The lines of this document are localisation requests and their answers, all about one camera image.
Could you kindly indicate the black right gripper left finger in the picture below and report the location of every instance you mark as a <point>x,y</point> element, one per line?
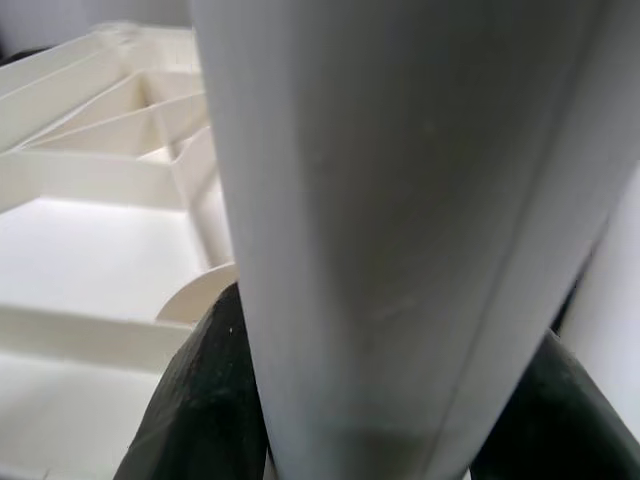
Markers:
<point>205,400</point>

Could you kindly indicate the white plastic children table top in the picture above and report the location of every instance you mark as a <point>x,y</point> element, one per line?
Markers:
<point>90,250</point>

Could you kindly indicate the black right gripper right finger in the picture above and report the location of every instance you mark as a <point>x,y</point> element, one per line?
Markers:
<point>565,425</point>

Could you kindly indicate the white plastic table leg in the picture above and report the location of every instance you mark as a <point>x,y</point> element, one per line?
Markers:
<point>375,200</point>

